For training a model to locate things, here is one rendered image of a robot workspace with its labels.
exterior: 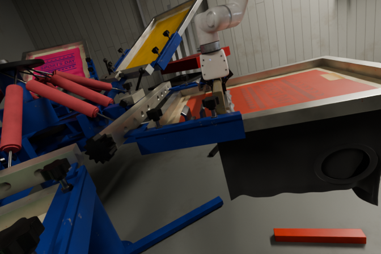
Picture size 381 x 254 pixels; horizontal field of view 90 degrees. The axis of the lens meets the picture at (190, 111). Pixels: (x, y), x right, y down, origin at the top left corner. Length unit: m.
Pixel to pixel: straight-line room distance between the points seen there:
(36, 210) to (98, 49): 3.90
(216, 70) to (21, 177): 0.64
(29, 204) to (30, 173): 0.08
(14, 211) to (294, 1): 4.00
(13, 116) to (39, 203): 0.44
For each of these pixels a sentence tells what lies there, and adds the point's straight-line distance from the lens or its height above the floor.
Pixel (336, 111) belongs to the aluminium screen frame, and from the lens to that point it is 0.57.
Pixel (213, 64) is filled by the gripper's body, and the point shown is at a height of 1.11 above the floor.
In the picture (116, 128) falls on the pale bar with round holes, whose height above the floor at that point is 1.04.
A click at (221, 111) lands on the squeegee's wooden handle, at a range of 0.60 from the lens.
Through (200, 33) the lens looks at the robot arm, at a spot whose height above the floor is 1.23.
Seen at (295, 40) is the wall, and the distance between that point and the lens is 4.02.
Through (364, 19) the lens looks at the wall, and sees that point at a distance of 4.53.
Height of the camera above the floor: 1.20
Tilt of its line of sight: 18 degrees down
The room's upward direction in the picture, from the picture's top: 15 degrees counter-clockwise
